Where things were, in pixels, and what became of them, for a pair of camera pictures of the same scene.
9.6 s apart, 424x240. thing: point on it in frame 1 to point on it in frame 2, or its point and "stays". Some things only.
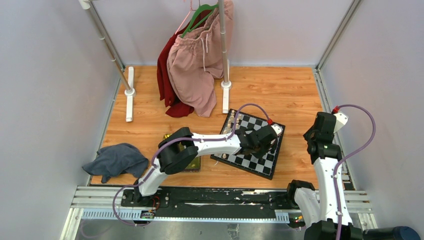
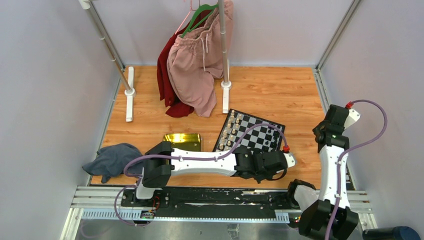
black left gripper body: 260,150 to 264,174
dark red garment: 177,108 stays
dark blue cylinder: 396,233 stays
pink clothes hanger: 186,18 stays
